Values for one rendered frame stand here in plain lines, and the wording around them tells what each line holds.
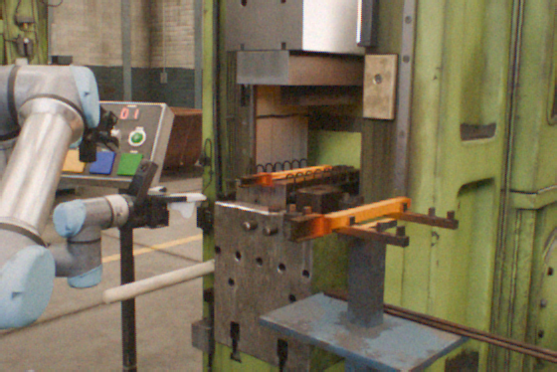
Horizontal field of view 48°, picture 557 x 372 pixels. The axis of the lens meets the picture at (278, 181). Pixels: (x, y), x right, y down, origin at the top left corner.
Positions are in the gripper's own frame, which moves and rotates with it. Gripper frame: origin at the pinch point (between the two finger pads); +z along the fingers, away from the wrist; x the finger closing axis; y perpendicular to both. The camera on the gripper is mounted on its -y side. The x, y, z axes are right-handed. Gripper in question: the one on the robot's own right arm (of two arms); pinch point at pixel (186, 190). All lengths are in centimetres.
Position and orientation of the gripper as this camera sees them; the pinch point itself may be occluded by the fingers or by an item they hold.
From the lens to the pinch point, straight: 160.1
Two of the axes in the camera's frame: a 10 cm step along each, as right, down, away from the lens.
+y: -0.2, 9.9, 1.6
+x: 7.6, 1.2, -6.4
